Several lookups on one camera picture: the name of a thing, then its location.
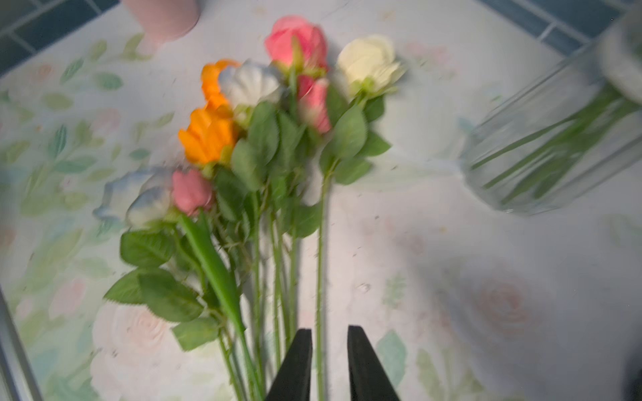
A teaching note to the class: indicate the clear glass vase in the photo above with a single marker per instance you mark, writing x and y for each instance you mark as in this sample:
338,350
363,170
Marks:
567,132

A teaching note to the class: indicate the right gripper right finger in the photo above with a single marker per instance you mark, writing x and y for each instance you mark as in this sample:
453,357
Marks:
367,377

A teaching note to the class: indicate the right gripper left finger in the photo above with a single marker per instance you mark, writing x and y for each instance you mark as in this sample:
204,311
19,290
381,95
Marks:
293,380

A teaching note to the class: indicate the pink tulip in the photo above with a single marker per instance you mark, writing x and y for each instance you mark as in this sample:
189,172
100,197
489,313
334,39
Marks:
192,193

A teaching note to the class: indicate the pink pen holder cup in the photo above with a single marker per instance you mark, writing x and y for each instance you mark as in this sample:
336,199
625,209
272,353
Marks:
164,20

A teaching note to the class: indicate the cream rose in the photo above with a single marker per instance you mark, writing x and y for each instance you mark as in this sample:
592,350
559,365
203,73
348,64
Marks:
369,68

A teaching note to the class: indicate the small pink rose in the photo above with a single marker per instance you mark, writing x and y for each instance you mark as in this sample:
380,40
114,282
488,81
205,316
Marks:
312,96

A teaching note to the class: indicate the white rose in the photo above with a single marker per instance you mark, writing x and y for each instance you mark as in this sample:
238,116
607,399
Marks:
246,86

